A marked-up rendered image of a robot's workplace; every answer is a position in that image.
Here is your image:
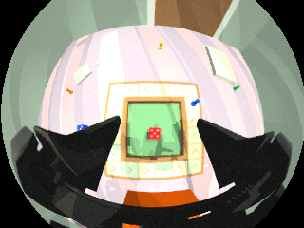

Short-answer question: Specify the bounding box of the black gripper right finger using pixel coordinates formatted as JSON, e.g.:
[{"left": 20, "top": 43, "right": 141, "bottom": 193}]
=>
[{"left": 197, "top": 118, "right": 274, "bottom": 189}]

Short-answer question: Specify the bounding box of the blue die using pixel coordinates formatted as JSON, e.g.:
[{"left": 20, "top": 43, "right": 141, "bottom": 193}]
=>
[{"left": 77, "top": 124, "right": 88, "bottom": 130}]

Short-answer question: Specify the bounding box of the red die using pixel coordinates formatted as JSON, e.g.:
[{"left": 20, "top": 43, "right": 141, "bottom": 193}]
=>
[{"left": 148, "top": 128, "right": 160, "bottom": 140}]

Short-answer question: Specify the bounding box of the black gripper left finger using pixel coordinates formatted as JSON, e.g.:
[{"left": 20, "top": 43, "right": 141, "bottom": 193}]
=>
[{"left": 34, "top": 115, "right": 121, "bottom": 191}]

